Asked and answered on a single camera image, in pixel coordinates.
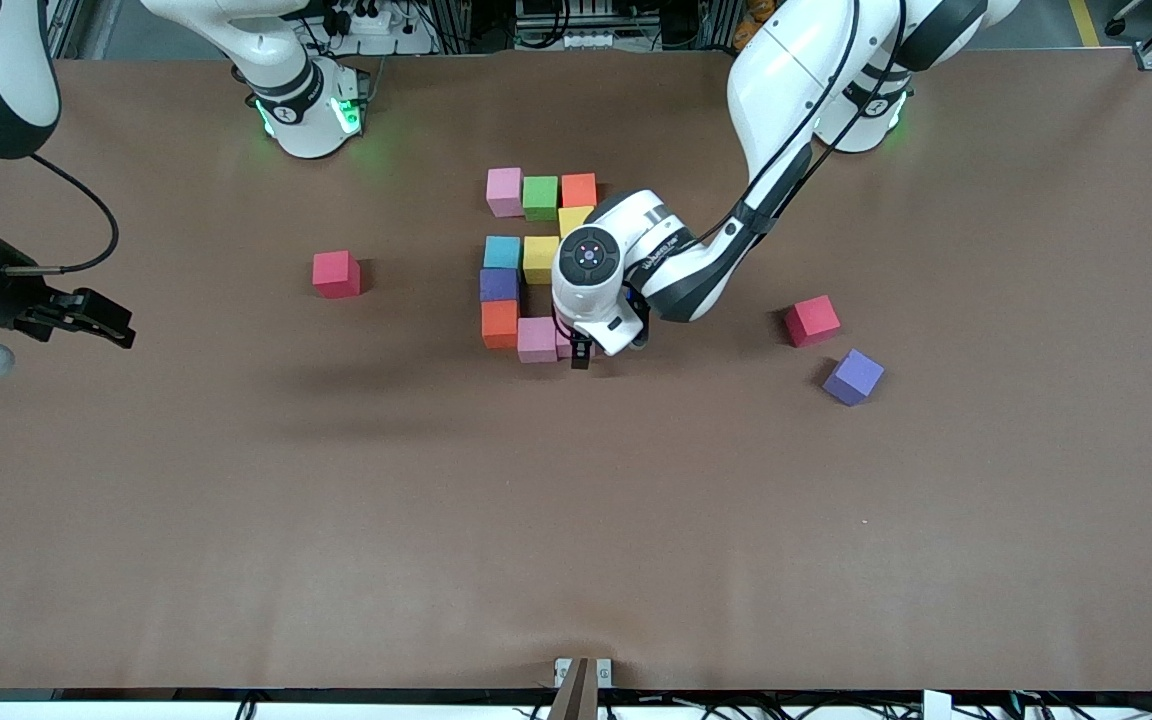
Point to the white power strip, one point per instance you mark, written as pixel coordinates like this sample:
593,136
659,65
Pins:
371,15

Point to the purple foam cube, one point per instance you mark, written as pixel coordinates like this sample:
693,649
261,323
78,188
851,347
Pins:
853,377
499,285

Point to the orange foam cube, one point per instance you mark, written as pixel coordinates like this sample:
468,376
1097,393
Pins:
579,190
500,323

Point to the blue foam cube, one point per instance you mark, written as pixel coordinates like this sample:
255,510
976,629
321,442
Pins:
502,252

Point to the brown paper table cover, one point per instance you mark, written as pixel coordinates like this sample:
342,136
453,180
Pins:
936,600

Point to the white table edge rail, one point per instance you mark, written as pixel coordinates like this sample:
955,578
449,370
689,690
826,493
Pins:
86,712

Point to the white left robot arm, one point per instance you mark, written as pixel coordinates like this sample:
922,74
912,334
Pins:
786,80

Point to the grey camera support post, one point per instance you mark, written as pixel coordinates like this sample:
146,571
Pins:
576,700

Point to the metal equipment rack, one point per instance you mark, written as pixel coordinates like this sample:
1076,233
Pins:
566,20

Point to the green foam cube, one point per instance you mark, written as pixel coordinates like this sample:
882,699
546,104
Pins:
540,197

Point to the yellow foam cube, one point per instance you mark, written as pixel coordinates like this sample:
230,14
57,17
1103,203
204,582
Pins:
539,260
571,220

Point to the small metal bracket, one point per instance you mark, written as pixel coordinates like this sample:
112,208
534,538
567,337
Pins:
604,672

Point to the bag of orange items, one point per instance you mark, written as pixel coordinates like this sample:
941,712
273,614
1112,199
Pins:
751,25

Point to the pink foam cube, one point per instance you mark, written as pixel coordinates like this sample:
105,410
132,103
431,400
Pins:
504,192
563,345
536,340

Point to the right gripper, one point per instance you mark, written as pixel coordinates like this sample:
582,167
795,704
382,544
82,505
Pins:
8,297

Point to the red foam cube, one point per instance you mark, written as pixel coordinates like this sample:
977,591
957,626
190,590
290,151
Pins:
812,320
336,275

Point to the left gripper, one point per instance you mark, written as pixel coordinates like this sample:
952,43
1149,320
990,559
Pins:
581,353

